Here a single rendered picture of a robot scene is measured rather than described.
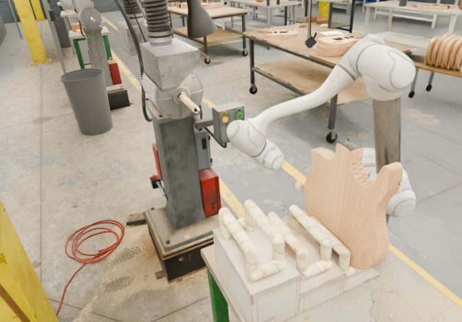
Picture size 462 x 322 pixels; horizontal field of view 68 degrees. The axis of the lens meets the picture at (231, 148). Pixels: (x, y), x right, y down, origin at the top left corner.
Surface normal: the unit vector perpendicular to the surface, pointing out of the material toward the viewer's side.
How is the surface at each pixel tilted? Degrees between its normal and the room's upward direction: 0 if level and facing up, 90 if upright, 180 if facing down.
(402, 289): 0
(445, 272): 0
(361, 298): 0
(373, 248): 90
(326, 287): 90
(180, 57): 90
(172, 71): 90
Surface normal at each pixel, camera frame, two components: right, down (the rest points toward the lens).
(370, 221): -0.91, 0.24
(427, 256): -0.06, -0.87
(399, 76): 0.21, 0.37
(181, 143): 0.44, 0.42
